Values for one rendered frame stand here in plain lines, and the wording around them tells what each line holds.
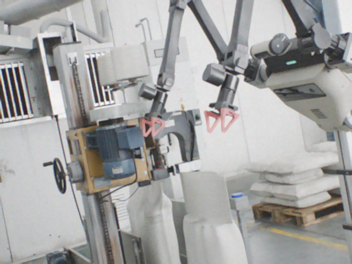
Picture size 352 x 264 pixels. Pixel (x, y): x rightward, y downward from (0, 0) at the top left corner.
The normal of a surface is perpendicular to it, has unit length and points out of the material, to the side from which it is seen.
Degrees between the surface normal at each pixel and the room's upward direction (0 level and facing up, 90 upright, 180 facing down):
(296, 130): 90
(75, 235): 90
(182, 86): 90
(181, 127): 90
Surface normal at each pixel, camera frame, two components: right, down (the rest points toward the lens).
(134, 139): 0.77, -0.11
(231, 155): 0.44, -0.03
